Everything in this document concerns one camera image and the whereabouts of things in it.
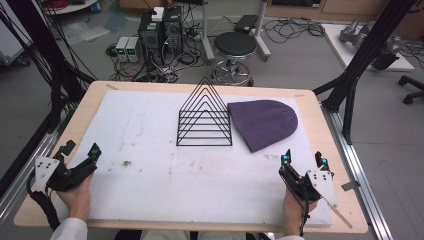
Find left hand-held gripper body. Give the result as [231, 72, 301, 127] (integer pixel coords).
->
[34, 155, 98, 194]

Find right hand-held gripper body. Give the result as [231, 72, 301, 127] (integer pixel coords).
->
[278, 164, 339, 209]

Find purple knit beanie hat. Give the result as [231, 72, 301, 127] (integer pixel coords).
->
[227, 99, 299, 154]

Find black wire triangular rack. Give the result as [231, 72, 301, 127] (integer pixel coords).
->
[175, 76, 234, 148]

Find person's left hand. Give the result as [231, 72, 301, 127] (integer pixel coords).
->
[56, 174, 94, 220]

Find person's right hand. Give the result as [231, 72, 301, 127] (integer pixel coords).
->
[282, 190, 318, 237]

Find grey tape piece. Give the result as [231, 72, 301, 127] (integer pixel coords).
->
[340, 180, 362, 193]

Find white foam mat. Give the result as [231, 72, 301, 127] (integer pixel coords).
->
[52, 89, 335, 229]

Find grey bench power supply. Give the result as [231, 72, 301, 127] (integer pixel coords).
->
[126, 36, 143, 63]
[115, 36, 130, 63]

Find white platform board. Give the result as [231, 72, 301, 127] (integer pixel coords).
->
[321, 22, 415, 73]

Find black office chair base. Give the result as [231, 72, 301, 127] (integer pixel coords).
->
[397, 74, 424, 106]

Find grey equipment case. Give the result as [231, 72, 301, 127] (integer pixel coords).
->
[0, 19, 33, 67]

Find clear plastic sheet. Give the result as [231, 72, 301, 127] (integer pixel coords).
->
[62, 12, 130, 45]

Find black round stool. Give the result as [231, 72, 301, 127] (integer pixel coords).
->
[210, 31, 259, 88]

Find black computer tower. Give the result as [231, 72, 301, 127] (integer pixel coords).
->
[162, 5, 185, 56]
[137, 11, 165, 67]

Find round white table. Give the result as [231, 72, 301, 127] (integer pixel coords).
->
[42, 0, 100, 16]

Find black flat box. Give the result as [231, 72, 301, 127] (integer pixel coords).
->
[233, 14, 260, 35]

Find white box on computer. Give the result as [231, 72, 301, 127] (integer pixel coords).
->
[150, 6, 165, 23]

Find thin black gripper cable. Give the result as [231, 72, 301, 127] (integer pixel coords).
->
[298, 196, 310, 238]

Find black sleeved gripper cable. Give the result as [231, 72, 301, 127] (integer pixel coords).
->
[26, 171, 62, 232]

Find aluminium rail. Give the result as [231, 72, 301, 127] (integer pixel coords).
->
[0, 130, 57, 223]
[320, 102, 395, 240]

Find black metal stand with cables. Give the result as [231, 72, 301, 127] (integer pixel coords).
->
[0, 0, 98, 132]

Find tangle of floor cables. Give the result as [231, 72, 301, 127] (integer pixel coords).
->
[105, 42, 207, 84]

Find grey frame leg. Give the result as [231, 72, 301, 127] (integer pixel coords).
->
[199, 0, 216, 64]
[254, 0, 272, 63]

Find loose black floor cables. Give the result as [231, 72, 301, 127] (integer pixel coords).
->
[262, 15, 326, 45]

